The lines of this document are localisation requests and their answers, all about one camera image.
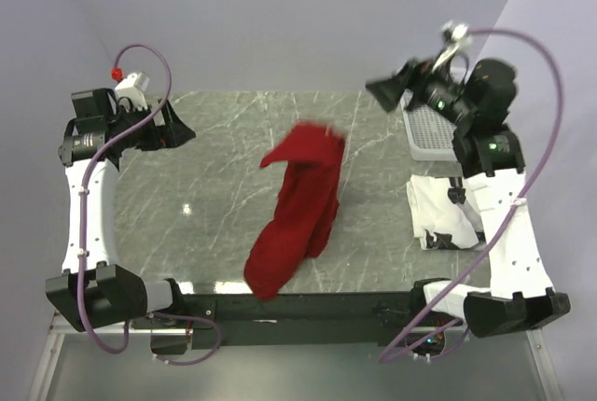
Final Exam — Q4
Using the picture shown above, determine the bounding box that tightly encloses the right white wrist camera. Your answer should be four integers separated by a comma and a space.
431, 21, 471, 73

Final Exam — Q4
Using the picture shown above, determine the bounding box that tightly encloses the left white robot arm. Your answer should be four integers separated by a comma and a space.
46, 88, 196, 332

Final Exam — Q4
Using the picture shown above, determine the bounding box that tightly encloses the red t-shirt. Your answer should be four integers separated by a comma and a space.
243, 122, 345, 300

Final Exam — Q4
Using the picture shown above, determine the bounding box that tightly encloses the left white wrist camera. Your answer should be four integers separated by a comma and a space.
115, 72, 150, 110

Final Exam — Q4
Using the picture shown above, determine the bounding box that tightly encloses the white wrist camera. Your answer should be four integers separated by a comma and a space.
115, 72, 150, 110
431, 21, 471, 73

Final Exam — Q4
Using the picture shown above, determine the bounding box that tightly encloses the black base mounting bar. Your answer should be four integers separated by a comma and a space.
130, 279, 467, 360

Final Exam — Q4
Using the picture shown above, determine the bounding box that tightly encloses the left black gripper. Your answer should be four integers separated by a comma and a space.
108, 98, 195, 152

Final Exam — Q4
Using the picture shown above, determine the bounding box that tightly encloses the white printed folded t-shirt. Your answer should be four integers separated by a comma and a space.
406, 174, 486, 250

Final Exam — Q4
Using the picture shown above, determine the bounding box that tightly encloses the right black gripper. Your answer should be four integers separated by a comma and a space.
365, 51, 476, 129

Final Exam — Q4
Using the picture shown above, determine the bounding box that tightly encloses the white perforated plastic basket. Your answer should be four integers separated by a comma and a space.
400, 93, 456, 162

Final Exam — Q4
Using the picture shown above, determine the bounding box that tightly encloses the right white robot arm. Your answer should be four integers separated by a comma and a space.
366, 59, 571, 339

